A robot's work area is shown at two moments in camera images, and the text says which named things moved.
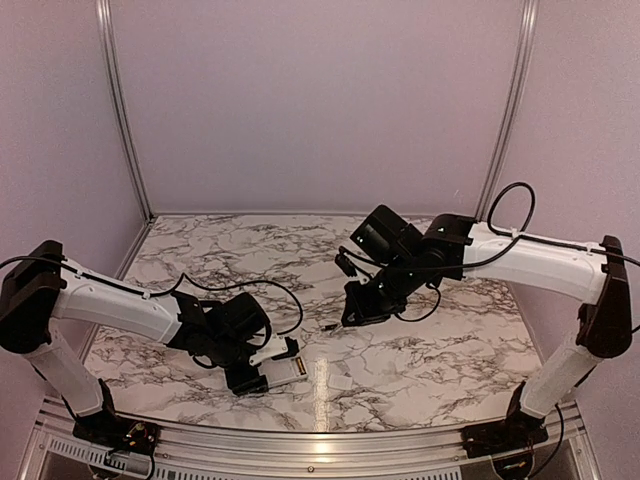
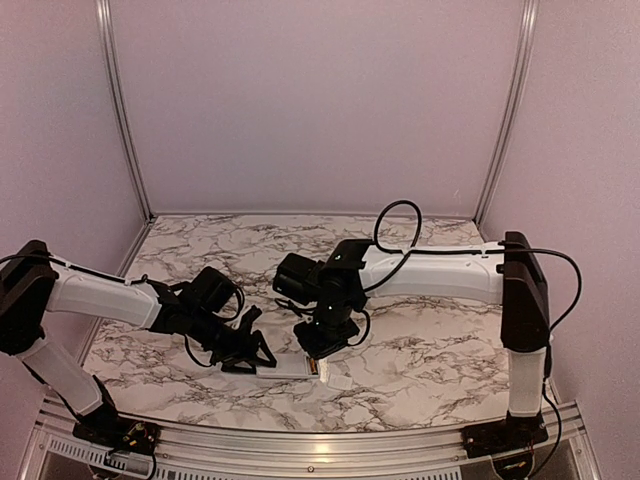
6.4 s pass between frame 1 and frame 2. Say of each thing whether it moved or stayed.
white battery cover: stayed
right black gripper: moved
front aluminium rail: stayed
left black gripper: moved
